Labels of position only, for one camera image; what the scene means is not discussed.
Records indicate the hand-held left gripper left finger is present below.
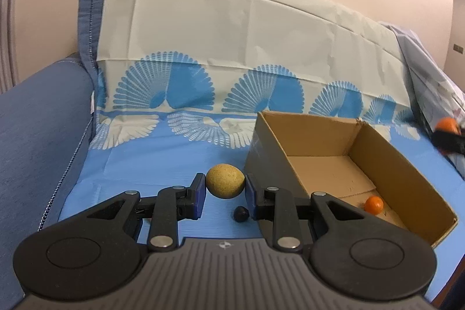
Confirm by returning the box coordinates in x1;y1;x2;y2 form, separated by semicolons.
89;172;208;253

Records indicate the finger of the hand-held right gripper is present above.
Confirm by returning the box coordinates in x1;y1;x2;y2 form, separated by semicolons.
432;128;465;155

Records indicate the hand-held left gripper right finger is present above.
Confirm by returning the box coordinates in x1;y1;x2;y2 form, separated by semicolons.
244;173;366;253

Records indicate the small orange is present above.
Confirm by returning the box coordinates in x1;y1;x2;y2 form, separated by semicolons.
364;196;385;216
437;117;459;132

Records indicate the brown cardboard box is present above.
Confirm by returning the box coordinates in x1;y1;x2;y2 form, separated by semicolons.
243;110;459;248

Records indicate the dark purple plum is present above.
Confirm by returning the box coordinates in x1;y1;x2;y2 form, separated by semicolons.
233;206;251;223

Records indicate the light floral pillow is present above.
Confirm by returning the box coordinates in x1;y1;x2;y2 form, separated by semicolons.
380;20;465;180

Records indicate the blue fan-print sheet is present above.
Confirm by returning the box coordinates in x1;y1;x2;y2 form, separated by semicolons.
36;0;465;300

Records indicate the grey curtain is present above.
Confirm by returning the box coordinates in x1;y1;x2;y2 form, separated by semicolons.
0;0;26;93

